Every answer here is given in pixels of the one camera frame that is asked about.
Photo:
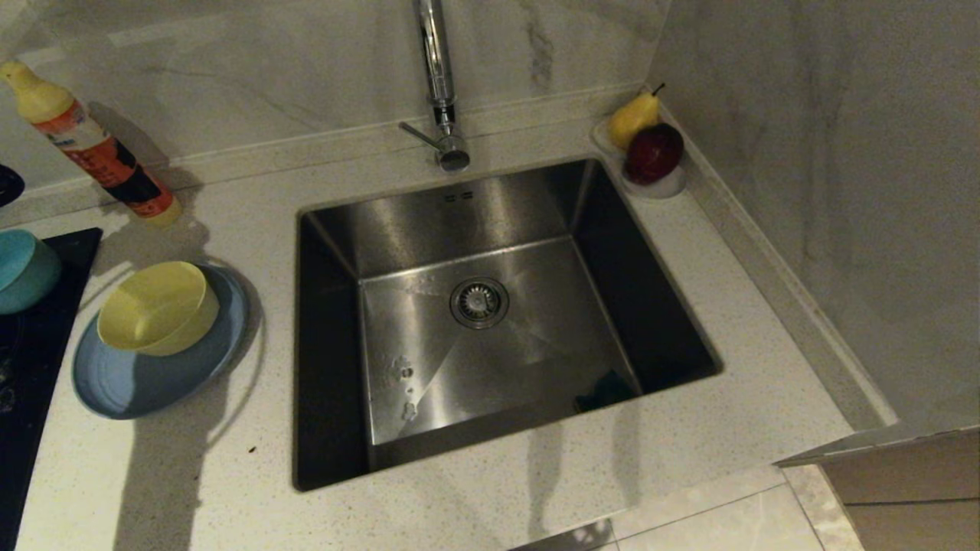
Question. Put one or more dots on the light blue plate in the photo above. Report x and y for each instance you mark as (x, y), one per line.
(153, 386)

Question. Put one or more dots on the dark red apple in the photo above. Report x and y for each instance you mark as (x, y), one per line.
(654, 153)

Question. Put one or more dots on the chrome faucet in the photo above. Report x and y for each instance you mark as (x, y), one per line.
(436, 61)

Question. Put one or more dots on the teal plastic bowl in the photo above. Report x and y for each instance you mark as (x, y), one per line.
(27, 275)

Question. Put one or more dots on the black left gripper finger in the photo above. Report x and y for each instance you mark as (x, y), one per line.
(8, 185)

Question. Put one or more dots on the yellow plastic bowl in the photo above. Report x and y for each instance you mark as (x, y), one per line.
(157, 306)

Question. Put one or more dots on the black induction cooktop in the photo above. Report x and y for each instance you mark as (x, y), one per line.
(31, 383)

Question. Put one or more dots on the yellow sponge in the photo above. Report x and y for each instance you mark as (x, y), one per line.
(605, 390)

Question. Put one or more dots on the orange-label dish soap bottle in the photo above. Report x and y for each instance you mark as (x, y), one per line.
(107, 164)

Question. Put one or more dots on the stainless steel sink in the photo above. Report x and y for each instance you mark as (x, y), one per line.
(536, 360)

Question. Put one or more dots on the yellow pear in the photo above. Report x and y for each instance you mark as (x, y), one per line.
(632, 121)

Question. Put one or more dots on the white fruit dish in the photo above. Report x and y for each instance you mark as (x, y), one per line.
(658, 192)

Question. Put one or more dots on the metal sink drain strainer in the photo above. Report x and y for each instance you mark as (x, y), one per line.
(479, 303)

